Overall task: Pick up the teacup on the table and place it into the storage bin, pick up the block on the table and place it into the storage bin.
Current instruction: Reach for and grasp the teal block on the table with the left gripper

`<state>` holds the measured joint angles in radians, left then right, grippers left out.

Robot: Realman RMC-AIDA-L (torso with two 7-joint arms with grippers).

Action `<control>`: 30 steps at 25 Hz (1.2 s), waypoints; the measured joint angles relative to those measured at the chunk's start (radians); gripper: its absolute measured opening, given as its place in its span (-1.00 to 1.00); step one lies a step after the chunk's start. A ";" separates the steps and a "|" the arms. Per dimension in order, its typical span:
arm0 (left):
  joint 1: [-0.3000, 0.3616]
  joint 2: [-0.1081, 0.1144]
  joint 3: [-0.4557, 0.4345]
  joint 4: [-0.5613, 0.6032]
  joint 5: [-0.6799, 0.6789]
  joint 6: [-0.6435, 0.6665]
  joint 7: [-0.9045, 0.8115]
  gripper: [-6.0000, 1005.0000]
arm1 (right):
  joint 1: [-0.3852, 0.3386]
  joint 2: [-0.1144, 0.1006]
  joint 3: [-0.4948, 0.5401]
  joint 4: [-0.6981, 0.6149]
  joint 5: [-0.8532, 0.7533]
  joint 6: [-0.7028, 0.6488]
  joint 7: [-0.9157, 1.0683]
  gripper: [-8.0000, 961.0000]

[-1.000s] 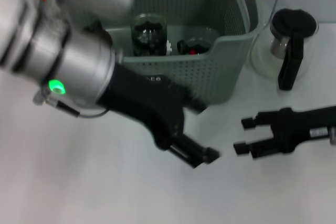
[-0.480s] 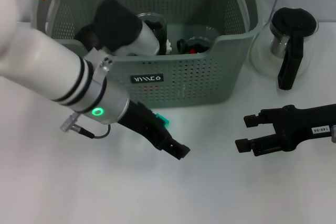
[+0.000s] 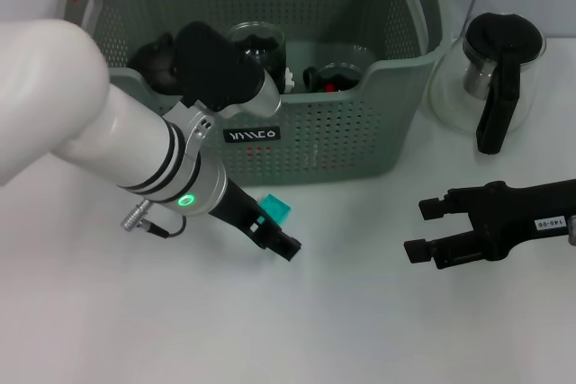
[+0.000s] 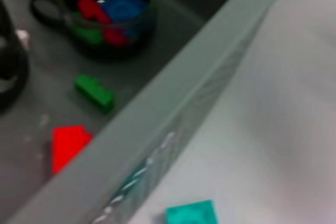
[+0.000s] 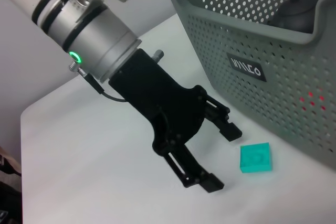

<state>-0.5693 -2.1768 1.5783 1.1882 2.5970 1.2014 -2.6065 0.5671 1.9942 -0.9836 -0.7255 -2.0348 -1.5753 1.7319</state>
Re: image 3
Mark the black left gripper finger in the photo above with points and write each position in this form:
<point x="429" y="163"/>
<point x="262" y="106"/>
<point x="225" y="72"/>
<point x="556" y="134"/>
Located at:
<point x="283" y="247"/>

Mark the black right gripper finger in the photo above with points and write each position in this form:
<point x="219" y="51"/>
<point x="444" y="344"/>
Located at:
<point x="418" y="251"/>
<point x="432" y="208"/>

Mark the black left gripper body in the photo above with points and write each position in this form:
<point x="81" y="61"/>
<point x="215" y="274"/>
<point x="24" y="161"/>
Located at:
<point x="238" y="211"/>

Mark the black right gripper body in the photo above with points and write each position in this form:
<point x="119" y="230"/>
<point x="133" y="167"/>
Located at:
<point x="517" y="217"/>

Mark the teal square building block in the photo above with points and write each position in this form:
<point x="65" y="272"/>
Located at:
<point x="278" y="209"/>

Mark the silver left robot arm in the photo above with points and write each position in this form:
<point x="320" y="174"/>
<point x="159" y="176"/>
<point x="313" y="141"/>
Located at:
<point x="67" y="100"/>

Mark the grey-green perforated storage bin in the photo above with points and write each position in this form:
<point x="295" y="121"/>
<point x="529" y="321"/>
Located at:
<point x="337" y="141"/>

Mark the metal plug right gripper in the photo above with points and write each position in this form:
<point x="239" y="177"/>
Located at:
<point x="572" y="231"/>

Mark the small black clay teapot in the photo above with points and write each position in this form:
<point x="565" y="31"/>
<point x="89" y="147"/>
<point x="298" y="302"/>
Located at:
<point x="150" y="60"/>

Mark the glass teapot black lid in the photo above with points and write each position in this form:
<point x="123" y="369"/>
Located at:
<point x="501" y="33"/>

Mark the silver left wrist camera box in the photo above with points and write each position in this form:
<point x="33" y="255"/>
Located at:
<point x="211" y="69"/>

